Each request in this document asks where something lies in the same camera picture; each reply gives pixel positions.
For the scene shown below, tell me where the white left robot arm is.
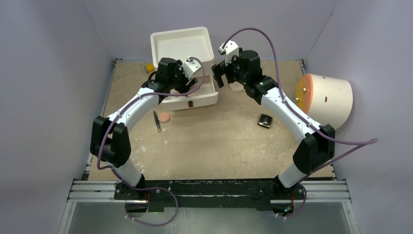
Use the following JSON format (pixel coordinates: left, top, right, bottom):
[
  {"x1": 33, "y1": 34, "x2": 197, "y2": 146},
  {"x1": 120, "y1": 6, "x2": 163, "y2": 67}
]
[{"x1": 90, "y1": 57, "x2": 204, "y2": 199}]

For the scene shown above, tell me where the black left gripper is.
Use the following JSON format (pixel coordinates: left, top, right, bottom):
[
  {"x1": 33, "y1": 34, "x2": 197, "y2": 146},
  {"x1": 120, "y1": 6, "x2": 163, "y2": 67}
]
[{"x1": 168, "y1": 61, "x2": 197, "y2": 96}]

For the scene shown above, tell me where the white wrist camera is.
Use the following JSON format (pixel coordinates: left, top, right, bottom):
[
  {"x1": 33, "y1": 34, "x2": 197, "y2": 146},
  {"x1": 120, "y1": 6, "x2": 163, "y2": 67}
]
[
  {"x1": 218, "y1": 40, "x2": 240, "y2": 66},
  {"x1": 181, "y1": 59, "x2": 202, "y2": 79}
]

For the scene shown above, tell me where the aluminium table edge rail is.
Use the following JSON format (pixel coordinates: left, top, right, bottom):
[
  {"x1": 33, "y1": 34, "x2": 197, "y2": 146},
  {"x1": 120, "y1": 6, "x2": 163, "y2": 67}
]
[{"x1": 68, "y1": 178, "x2": 351, "y2": 204}]

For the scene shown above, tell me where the round beige coaster disc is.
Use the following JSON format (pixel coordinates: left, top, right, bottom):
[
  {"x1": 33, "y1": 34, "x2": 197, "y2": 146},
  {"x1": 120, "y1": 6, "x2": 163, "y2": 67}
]
[{"x1": 229, "y1": 82, "x2": 244, "y2": 92}]

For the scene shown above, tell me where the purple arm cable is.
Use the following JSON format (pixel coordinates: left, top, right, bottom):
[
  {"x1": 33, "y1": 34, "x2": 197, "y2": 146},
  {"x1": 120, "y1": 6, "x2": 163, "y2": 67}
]
[
  {"x1": 96, "y1": 57, "x2": 180, "y2": 227},
  {"x1": 223, "y1": 27, "x2": 379, "y2": 220}
]

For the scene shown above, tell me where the white cylindrical bin orange lid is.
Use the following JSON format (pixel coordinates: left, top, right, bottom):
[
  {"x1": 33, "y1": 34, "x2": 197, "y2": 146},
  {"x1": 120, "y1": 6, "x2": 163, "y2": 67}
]
[{"x1": 295, "y1": 74, "x2": 353, "y2": 130}]

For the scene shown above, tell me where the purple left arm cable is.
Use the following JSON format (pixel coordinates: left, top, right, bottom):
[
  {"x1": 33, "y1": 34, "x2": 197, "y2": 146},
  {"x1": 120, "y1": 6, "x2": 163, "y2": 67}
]
[{"x1": 96, "y1": 57, "x2": 180, "y2": 227}]

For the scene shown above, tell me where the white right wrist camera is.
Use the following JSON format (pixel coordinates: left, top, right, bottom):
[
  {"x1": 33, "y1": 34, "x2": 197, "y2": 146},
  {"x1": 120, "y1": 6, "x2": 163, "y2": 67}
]
[{"x1": 218, "y1": 40, "x2": 240, "y2": 66}]

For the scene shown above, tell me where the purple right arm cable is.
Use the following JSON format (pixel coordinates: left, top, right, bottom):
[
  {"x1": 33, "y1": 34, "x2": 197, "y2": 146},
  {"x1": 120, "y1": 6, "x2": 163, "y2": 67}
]
[{"x1": 223, "y1": 27, "x2": 379, "y2": 220}]

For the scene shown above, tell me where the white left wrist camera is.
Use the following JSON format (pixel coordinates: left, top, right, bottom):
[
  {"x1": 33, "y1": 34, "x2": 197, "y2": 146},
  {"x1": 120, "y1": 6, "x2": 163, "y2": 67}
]
[{"x1": 181, "y1": 59, "x2": 202, "y2": 79}]

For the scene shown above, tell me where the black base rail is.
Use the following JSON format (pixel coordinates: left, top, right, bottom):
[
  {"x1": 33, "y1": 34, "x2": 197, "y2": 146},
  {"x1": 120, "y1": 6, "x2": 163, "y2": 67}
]
[{"x1": 114, "y1": 178, "x2": 304, "y2": 214}]

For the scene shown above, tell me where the black gold compact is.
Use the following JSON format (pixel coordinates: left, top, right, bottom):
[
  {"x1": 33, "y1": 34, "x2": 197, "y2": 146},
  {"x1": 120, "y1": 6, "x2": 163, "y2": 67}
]
[{"x1": 257, "y1": 114, "x2": 273, "y2": 129}]

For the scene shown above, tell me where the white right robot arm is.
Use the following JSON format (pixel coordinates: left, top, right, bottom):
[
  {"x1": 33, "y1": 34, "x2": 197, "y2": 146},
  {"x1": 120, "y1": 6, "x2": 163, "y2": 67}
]
[{"x1": 211, "y1": 49, "x2": 335, "y2": 198}]

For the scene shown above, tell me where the yellow grey small block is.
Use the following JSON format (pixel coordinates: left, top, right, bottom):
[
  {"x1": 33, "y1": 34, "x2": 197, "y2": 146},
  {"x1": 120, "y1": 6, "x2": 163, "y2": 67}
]
[{"x1": 144, "y1": 64, "x2": 155, "y2": 74}]

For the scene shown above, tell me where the round peach powder puff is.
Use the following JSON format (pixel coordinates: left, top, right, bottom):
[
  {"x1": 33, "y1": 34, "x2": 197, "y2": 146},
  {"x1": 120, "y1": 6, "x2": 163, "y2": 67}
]
[{"x1": 158, "y1": 112, "x2": 170, "y2": 123}]

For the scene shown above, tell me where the black eyeliner pencil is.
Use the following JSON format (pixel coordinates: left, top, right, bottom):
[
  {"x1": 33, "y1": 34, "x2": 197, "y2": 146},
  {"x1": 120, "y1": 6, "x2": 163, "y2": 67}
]
[{"x1": 153, "y1": 111, "x2": 162, "y2": 132}]

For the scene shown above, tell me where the white three-drawer organizer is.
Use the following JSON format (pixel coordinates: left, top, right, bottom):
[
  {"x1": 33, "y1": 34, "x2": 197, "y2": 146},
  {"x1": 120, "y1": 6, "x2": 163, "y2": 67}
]
[{"x1": 150, "y1": 26, "x2": 219, "y2": 111}]

